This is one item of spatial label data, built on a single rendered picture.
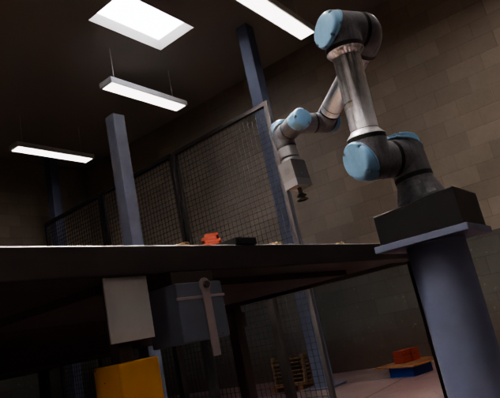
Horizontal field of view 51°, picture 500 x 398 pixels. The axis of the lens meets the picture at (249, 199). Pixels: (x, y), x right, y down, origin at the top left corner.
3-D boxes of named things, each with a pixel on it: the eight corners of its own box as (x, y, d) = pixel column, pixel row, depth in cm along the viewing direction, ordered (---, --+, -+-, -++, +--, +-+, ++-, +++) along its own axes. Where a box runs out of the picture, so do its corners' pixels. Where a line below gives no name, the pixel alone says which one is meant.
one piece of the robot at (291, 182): (285, 161, 204) (297, 200, 199) (269, 159, 198) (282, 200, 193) (303, 150, 198) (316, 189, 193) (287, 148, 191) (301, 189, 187)
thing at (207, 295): (238, 350, 111) (223, 266, 116) (191, 362, 101) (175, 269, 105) (202, 357, 118) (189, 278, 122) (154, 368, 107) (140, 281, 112)
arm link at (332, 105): (385, 6, 170) (325, 119, 205) (359, 4, 165) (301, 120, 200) (404, 27, 164) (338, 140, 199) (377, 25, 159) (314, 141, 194)
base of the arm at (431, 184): (458, 197, 158) (445, 167, 161) (434, 196, 148) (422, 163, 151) (415, 215, 168) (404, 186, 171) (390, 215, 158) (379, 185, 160)
